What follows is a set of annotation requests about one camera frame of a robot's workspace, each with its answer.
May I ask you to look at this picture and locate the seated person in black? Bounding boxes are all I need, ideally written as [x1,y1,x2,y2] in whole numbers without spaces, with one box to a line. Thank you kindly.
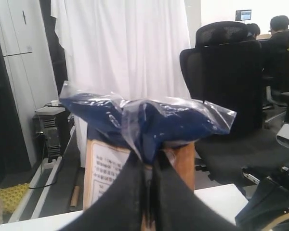
[262,15,289,92]

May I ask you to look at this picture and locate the white backdrop curtain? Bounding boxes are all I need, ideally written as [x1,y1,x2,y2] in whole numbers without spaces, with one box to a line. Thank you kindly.
[51,0,190,99]

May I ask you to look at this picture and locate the black mesh office chair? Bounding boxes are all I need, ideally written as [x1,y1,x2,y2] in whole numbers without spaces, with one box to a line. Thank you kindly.
[179,21,289,187]

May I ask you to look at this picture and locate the white cabinet doors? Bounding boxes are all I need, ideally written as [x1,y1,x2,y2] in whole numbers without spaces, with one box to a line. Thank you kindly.
[0,0,58,165]

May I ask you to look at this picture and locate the blue spaghetti pasta packet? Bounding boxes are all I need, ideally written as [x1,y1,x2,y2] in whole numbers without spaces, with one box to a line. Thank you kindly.
[59,80,237,231]

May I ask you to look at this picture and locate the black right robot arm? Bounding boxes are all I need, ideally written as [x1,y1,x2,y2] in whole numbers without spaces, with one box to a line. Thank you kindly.
[235,124,289,231]

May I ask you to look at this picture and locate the yellow floor mat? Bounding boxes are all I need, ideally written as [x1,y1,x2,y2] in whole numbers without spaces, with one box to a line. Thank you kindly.
[0,183,29,214]

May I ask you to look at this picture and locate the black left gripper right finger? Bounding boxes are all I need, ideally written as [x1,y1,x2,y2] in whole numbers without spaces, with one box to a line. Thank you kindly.
[150,154,236,231]

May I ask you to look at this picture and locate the black computer tower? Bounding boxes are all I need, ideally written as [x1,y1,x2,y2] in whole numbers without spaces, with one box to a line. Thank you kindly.
[32,106,70,162]

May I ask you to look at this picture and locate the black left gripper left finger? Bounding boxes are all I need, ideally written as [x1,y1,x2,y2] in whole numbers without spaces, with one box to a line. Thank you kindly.
[61,154,145,231]

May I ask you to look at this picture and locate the distant computer monitor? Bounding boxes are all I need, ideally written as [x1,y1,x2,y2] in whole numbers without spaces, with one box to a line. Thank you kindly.
[235,10,252,21]

